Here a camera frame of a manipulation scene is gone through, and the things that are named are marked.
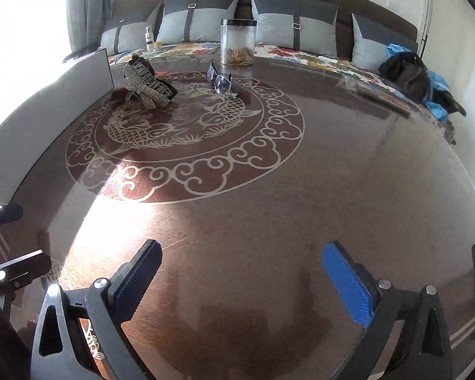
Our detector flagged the clear plastic jar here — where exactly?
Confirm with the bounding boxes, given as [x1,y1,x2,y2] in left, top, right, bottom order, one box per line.
[220,19,257,67]

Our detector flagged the grey pillow far left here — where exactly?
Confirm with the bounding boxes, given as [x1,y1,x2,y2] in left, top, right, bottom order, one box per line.
[100,4,160,55]

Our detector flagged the large white cardboard box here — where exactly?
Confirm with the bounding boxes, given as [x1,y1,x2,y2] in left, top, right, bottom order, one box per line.
[0,50,114,204]

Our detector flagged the clear eyeglasses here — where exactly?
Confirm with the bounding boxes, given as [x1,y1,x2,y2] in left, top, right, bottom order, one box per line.
[206,61,238,99]

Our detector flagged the small white spray bottle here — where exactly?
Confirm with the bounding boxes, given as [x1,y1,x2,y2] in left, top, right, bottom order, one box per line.
[145,26,154,52]

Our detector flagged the rhinestone bow hair clip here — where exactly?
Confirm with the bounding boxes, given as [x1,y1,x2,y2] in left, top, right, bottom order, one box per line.
[123,54,178,110]

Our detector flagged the grey pillow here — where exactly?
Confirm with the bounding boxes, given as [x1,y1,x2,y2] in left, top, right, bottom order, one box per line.
[251,0,339,57]
[157,0,239,45]
[100,4,160,55]
[352,14,418,73]

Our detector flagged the black and blue clothes pile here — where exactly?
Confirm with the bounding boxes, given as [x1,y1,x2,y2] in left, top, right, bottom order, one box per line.
[378,44,467,123]

